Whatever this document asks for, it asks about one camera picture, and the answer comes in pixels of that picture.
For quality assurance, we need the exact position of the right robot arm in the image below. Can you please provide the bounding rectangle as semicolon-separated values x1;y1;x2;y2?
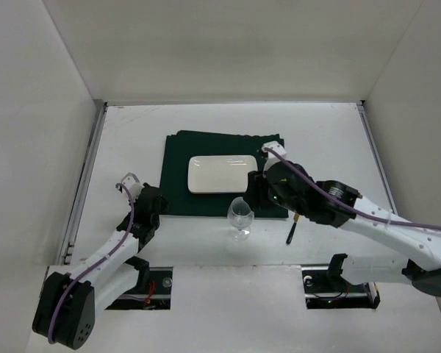
243;162;441;298

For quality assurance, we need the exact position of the purple cable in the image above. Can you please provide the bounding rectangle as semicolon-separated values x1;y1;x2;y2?
46;182;159;344
260;146;441;236

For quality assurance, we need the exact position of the gold knife dark handle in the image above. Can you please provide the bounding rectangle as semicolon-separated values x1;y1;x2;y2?
286;213;300;246

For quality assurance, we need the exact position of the clear wine glass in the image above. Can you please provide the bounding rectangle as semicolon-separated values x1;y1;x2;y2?
227;197;254;241

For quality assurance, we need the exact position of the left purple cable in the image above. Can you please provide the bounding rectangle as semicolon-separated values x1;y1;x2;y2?
46;182;159;344

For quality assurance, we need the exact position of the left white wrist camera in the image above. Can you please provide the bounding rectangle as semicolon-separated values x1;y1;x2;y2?
115;172;143;199

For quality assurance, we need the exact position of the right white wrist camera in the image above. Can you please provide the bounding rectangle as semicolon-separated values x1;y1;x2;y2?
260;140;287;161

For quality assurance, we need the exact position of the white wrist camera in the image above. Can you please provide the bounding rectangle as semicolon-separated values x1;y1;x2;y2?
115;172;143;199
260;140;287;161

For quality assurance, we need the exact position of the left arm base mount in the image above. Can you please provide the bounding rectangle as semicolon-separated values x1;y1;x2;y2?
106;257;173;310

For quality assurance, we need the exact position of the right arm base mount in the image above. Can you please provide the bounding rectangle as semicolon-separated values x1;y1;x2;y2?
301;254;381;310

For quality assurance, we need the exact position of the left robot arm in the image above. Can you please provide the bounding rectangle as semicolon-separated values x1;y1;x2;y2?
32;182;168;350

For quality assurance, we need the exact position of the left aluminium table rail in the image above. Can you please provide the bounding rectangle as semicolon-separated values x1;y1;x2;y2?
56;99;107;265

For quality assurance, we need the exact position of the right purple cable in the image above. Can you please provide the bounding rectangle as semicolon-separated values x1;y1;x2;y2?
260;146;441;236

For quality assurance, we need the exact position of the white rectangular plate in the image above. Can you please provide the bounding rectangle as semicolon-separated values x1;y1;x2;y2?
187;155;258;194

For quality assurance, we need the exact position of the right aluminium table rail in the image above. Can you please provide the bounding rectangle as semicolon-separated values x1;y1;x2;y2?
356;101;398;213

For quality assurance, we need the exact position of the aluminium table rail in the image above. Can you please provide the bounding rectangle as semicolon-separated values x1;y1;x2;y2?
56;99;107;265
356;101;398;213

